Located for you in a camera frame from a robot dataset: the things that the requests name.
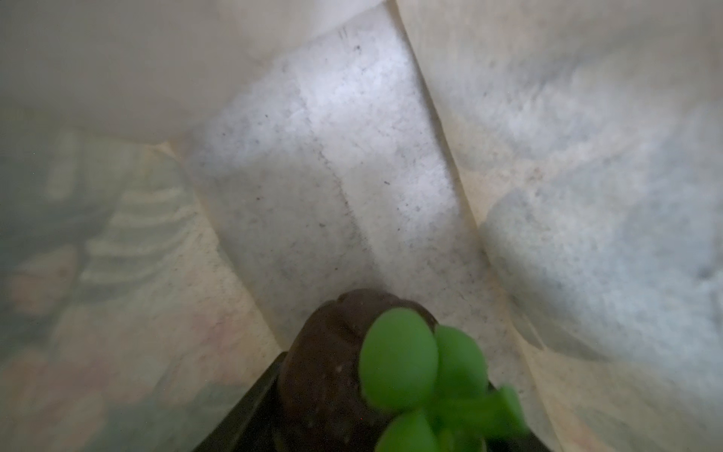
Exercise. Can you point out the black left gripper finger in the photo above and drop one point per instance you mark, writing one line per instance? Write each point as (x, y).
(249, 426)

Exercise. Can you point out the floral canvas tote bag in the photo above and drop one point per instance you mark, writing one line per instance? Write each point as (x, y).
(184, 182)

